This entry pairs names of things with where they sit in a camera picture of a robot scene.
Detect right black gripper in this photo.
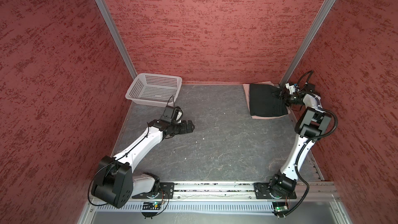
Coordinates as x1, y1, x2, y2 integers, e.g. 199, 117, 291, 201
273, 89, 306, 106

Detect black shorts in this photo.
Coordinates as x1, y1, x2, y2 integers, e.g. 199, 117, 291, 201
249, 83, 289, 117

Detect pink shorts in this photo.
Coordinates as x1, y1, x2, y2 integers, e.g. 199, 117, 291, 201
242, 80, 292, 119

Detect white plastic basket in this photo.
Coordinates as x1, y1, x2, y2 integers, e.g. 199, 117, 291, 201
125, 73, 182, 107

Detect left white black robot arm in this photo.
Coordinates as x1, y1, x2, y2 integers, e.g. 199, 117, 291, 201
88, 120, 195, 208

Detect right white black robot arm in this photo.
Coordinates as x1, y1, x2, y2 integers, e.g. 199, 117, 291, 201
268, 91, 338, 199

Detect left green circuit board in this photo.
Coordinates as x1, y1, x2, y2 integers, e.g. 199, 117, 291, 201
142, 202, 162, 211

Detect green circuit board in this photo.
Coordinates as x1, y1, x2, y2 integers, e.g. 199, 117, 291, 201
142, 202, 162, 211
272, 202, 289, 216

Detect right green circuit board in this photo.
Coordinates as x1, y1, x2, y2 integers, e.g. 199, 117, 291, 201
272, 202, 289, 216

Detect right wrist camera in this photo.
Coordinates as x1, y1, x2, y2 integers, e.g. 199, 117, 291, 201
285, 83, 300, 95

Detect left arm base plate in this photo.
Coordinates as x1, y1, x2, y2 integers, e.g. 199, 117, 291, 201
131, 182, 175, 200

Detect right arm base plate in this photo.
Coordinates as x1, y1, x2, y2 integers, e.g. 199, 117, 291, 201
253, 182, 297, 200

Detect aluminium mounting rail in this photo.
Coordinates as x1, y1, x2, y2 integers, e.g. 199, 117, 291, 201
88, 180, 340, 202

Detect white slotted cable duct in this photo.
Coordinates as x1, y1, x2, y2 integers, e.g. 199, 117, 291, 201
96, 201, 273, 215

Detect right corner aluminium post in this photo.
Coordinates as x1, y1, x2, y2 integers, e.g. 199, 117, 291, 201
279, 0, 336, 87

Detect corner aluminium post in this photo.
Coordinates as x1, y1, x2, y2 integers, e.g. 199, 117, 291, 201
279, 0, 336, 87
95, 0, 137, 79

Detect left corner aluminium post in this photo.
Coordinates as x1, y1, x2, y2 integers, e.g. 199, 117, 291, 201
95, 0, 137, 79

